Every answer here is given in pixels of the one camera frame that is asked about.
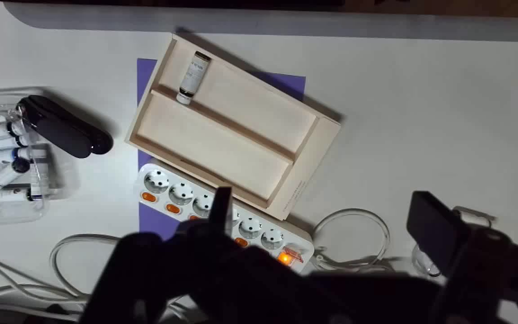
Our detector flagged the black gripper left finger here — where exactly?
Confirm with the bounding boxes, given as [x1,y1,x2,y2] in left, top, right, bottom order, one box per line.
[77,186,309,324]

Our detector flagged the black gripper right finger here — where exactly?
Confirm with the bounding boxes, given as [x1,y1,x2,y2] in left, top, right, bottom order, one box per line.
[406,190,518,324]

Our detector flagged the white power strip orange buttons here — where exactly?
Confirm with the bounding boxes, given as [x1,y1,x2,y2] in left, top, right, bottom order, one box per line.
[132,161,316,276]

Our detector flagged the light wooden tray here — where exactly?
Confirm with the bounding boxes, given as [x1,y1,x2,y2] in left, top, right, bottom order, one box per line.
[123,33,343,224]

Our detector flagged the clear plastic container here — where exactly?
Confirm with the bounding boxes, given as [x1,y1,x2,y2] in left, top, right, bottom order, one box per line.
[0,89,64,228]

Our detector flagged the black oblong case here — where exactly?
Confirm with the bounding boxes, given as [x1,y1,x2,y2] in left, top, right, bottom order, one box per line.
[14,94,114,161]

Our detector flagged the purple paper mat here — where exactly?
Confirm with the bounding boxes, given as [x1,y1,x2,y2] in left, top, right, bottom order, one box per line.
[134,57,307,242]

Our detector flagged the white loose cable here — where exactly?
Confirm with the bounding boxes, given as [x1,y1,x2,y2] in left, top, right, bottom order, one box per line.
[0,233,123,321]

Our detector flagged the white power strip cable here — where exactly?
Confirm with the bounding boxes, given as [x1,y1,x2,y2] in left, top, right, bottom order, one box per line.
[309,206,404,276]

